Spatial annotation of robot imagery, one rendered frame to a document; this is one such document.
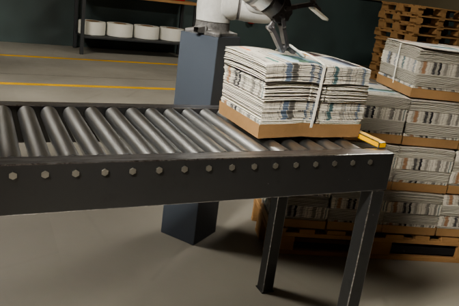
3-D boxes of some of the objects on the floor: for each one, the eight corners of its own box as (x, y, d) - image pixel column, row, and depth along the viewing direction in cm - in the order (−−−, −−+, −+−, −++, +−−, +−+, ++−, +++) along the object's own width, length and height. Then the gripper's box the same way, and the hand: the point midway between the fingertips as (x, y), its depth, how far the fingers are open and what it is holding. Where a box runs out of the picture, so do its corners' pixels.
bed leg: (267, 284, 226) (291, 135, 207) (273, 291, 221) (300, 140, 202) (255, 286, 223) (279, 135, 205) (261, 294, 218) (287, 140, 200)
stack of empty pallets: (414, 78, 966) (429, 7, 931) (452, 89, 895) (471, 12, 859) (364, 76, 904) (379, 0, 868) (401, 88, 832) (419, 5, 797)
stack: (249, 218, 289) (272, 70, 266) (442, 230, 307) (479, 93, 284) (262, 253, 252) (289, 85, 229) (481, 265, 270) (526, 110, 247)
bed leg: (335, 362, 183) (374, 183, 164) (345, 373, 178) (386, 190, 160) (322, 365, 180) (360, 184, 162) (331, 377, 175) (372, 191, 157)
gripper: (283, -37, 158) (328, 3, 168) (239, 33, 159) (287, 69, 170) (296, -36, 151) (342, 5, 162) (251, 37, 152) (300, 73, 163)
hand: (312, 35), depth 165 cm, fingers open, 13 cm apart
